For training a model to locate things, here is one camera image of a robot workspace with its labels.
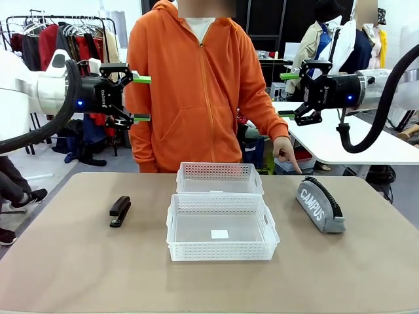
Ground black sneaker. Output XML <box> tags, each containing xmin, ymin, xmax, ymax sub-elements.
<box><xmin>0</xmin><ymin>228</ymin><xmax>18</xmax><ymax>247</ymax></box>
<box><xmin>12</xmin><ymin>188</ymin><xmax>49</xmax><ymax>209</ymax></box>

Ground figure in navy garment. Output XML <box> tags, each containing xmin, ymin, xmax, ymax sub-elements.
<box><xmin>340</xmin><ymin>0</ymin><xmax>378</xmax><ymax>75</ymax></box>

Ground person's left forearm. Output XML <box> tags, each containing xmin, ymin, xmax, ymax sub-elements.
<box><xmin>253</xmin><ymin>94</ymin><xmax>291</xmax><ymax>140</ymax></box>

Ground bystander in grey trousers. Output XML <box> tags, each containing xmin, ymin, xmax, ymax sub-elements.
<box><xmin>0</xmin><ymin>156</ymin><xmax>33</xmax><ymax>205</ymax></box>

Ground mannequin with beige coat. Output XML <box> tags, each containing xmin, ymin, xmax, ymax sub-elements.
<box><xmin>286</xmin><ymin>0</ymin><xmax>343</xmax><ymax>96</ymax></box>

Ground grey hanging jacket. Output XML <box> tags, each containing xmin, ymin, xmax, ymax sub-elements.
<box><xmin>55</xmin><ymin>22</ymin><xmax>78</xmax><ymax>63</ymax></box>

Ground wooden mannequin feet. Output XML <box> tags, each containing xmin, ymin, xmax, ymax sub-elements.
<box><xmin>397</xmin><ymin>123</ymin><xmax>419</xmax><ymax>141</ymax></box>

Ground grey CAMPUS pencil case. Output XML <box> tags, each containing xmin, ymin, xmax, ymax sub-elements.
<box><xmin>295</xmin><ymin>175</ymin><xmax>347</xmax><ymax>234</ymax></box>

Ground black stapler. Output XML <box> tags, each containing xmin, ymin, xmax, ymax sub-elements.
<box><xmin>109</xmin><ymin>195</ymin><xmax>132</xmax><ymax>229</ymax></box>

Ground dark clothes pile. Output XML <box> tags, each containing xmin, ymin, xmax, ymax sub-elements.
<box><xmin>51</xmin><ymin>119</ymin><xmax>108</xmax><ymax>167</ymax></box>

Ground green bag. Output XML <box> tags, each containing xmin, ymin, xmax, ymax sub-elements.
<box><xmin>261</xmin><ymin>152</ymin><xmax>276</xmax><ymax>176</ymax></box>

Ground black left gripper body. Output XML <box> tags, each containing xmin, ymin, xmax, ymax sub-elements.
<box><xmin>77</xmin><ymin>76</ymin><xmax>126</xmax><ymax>116</ymax></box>

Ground dark grey hanging garment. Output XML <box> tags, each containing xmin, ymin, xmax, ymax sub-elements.
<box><xmin>21</xmin><ymin>31</ymin><xmax>43</xmax><ymax>72</ymax></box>

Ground white background table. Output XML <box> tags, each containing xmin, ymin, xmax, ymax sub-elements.
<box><xmin>271</xmin><ymin>101</ymin><xmax>419</xmax><ymax>166</ymax></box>

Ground black metal clothes rack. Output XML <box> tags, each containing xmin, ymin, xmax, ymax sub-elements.
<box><xmin>0</xmin><ymin>9</ymin><xmax>119</xmax><ymax>158</ymax></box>

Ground blue hanging garment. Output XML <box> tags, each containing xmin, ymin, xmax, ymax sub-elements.
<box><xmin>82</xmin><ymin>113</ymin><xmax>108</xmax><ymax>148</ymax></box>

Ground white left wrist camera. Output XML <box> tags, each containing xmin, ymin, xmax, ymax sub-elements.
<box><xmin>87</xmin><ymin>58</ymin><xmax>103</xmax><ymax>77</ymax></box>

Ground black cable bundle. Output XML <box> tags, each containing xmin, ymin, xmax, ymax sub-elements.
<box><xmin>368</xmin><ymin>165</ymin><xmax>397</xmax><ymax>203</ymax></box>

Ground red hanging jacket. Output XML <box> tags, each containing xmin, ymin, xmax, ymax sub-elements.
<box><xmin>38</xmin><ymin>24</ymin><xmax>60</xmax><ymax>72</ymax></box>

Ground clear plastic storage bin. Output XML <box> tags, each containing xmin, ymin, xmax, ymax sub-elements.
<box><xmin>274</xmin><ymin>156</ymin><xmax>318</xmax><ymax>176</ymax></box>

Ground yellow garment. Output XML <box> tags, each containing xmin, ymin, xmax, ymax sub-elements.
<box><xmin>376</xmin><ymin>8</ymin><xmax>390</xmax><ymax>69</ymax></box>

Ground beige hanging garment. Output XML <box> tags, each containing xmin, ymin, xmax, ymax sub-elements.
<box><xmin>103</xmin><ymin>31</ymin><xmax>121</xmax><ymax>65</ymax></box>

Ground person's right forearm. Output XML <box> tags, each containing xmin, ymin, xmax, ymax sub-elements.
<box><xmin>128</xmin><ymin>107</ymin><xmax>158</xmax><ymax>173</ymax></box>

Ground person's left hand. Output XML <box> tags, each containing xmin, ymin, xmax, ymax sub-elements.
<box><xmin>272</xmin><ymin>136</ymin><xmax>304</xmax><ymax>175</ymax></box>

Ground person in orange hoodie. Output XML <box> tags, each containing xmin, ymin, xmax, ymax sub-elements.
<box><xmin>125</xmin><ymin>0</ymin><xmax>291</xmax><ymax>173</ymax></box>

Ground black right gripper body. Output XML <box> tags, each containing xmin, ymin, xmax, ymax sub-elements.
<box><xmin>303</xmin><ymin>73</ymin><xmax>361</xmax><ymax>111</ymax></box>

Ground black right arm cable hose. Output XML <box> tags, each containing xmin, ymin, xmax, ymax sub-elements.
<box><xmin>336</xmin><ymin>44</ymin><xmax>419</xmax><ymax>154</ymax></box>

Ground white garment on mannequin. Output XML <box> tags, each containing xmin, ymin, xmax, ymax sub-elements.
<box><xmin>332</xmin><ymin>19</ymin><xmax>357</xmax><ymax>75</ymax></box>

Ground long red hanging dress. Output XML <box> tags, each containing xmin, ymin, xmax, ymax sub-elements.
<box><xmin>75</xmin><ymin>34</ymin><xmax>105</xmax><ymax>78</ymax></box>

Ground white perforated plastic basket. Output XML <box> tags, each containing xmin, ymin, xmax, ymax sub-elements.
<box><xmin>175</xmin><ymin>162</ymin><xmax>264</xmax><ymax>196</ymax></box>
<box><xmin>166</xmin><ymin>193</ymin><xmax>281</xmax><ymax>262</ymax></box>

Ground white board panel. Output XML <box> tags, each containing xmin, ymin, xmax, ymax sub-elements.
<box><xmin>283</xmin><ymin>42</ymin><xmax>302</xmax><ymax>62</ymax></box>

